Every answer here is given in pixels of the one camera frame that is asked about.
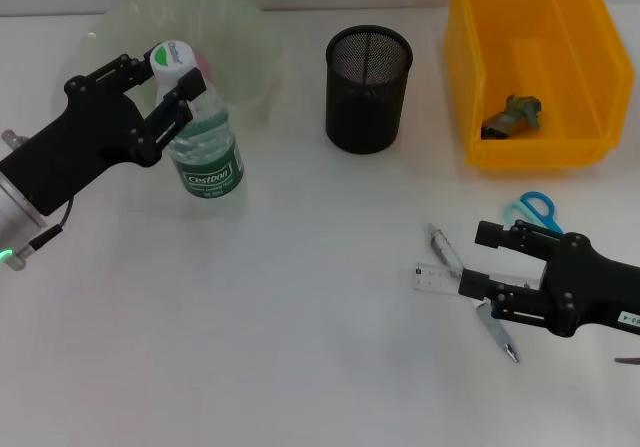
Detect black mesh pen holder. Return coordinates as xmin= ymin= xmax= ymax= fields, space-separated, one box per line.
xmin=324 ymin=25 xmax=415 ymax=156

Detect pink toy peach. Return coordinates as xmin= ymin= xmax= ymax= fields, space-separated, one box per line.
xmin=193 ymin=50 xmax=214 ymax=87

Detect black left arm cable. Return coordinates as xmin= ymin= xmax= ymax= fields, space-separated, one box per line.
xmin=0 ymin=194 xmax=76 ymax=272

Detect clear plastic ruler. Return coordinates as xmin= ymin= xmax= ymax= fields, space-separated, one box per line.
xmin=412 ymin=261 xmax=545 ymax=294

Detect clear green-label water bottle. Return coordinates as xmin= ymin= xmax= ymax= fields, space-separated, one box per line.
xmin=148 ymin=40 xmax=247 ymax=201

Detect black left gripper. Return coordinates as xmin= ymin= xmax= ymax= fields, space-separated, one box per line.
xmin=0 ymin=52 xmax=209 ymax=218

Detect silver ballpoint pen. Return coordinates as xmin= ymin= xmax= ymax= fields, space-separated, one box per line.
xmin=427 ymin=222 xmax=521 ymax=364

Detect pale green fruit plate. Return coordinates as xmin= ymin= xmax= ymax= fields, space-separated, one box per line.
xmin=79 ymin=0 xmax=284 ymax=121

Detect green plastic wrapper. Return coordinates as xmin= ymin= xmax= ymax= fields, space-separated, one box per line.
xmin=480 ymin=94 xmax=544 ymax=141

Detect yellow plastic bin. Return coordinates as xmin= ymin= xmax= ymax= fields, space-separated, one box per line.
xmin=442 ymin=0 xmax=636 ymax=171

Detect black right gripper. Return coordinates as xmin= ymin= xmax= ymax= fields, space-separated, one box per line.
xmin=457 ymin=219 xmax=640 ymax=339

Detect blue handled scissors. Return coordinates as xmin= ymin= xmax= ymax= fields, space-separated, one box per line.
xmin=503 ymin=190 xmax=565 ymax=236

